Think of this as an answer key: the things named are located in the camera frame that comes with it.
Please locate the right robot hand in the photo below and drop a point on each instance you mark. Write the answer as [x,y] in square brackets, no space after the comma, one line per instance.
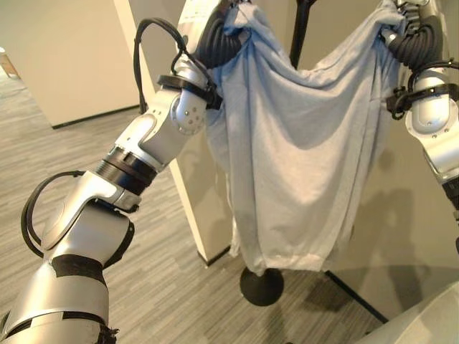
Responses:
[419,46]

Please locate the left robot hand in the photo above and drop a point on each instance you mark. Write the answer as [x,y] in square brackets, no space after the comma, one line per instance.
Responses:
[215,43]

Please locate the light blue shirt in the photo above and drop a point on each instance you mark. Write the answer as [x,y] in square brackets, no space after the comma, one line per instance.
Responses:
[297,143]

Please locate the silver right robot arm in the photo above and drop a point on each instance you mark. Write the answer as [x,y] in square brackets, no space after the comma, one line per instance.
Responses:
[430,122]

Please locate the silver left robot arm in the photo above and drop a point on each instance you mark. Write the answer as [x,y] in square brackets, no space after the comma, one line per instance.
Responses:
[150,132]

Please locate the black clothes rack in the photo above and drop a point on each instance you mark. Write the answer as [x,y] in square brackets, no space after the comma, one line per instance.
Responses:
[261,290]

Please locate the white paper notice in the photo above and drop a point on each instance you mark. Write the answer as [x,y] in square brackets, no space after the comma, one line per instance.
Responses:
[193,10]

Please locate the wooden furniture piece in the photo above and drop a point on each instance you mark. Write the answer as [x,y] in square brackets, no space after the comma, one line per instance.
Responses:
[8,66]

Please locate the silver robot torso shell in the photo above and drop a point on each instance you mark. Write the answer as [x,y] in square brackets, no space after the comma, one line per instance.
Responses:
[426,319]

